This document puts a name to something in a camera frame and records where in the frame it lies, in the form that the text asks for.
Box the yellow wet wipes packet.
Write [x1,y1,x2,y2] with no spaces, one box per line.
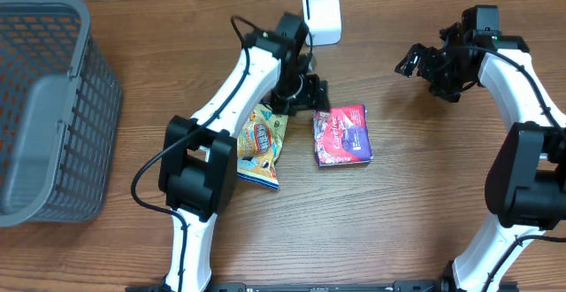
[237,104,288,189]

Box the red Carefree liner pack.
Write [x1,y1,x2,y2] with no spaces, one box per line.
[313,104,373,166]

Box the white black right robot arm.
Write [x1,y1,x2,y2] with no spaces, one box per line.
[394,4,565,292]

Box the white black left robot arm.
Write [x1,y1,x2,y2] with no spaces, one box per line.
[158,13,330,291]

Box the white barcode scanner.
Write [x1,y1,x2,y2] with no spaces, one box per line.
[302,0,342,46]

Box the grey plastic basket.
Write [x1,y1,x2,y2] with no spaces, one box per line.
[1,0,123,227]

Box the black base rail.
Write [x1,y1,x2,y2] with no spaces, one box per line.
[204,280,456,292]

